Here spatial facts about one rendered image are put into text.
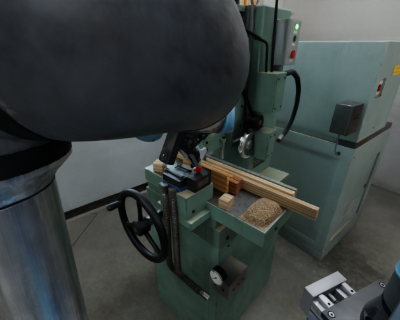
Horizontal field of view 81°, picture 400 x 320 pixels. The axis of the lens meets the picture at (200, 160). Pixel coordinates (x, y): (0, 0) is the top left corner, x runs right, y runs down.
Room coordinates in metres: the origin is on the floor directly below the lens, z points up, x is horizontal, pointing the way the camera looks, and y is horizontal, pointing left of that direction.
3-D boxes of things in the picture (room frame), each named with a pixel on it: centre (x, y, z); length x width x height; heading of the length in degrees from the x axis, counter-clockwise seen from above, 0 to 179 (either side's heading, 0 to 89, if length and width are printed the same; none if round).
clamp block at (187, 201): (0.71, 0.05, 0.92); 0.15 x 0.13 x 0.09; 47
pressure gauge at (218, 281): (0.57, -0.07, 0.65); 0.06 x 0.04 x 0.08; 47
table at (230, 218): (0.77, -0.01, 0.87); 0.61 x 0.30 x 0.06; 47
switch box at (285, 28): (1.04, -0.34, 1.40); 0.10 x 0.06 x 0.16; 137
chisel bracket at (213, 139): (0.92, -0.04, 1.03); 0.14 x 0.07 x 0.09; 137
